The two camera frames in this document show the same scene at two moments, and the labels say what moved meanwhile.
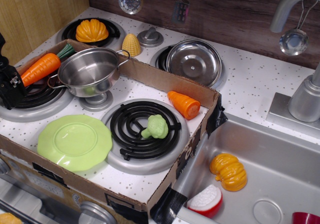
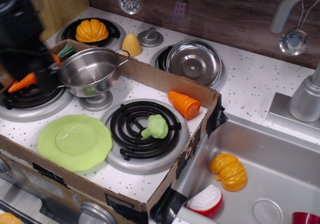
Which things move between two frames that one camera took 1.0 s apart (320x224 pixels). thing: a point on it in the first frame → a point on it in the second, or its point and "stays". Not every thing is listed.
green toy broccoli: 157,128 stays
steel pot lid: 195,60 stays
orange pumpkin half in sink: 230,171 stays
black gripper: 13,93 → 35,57
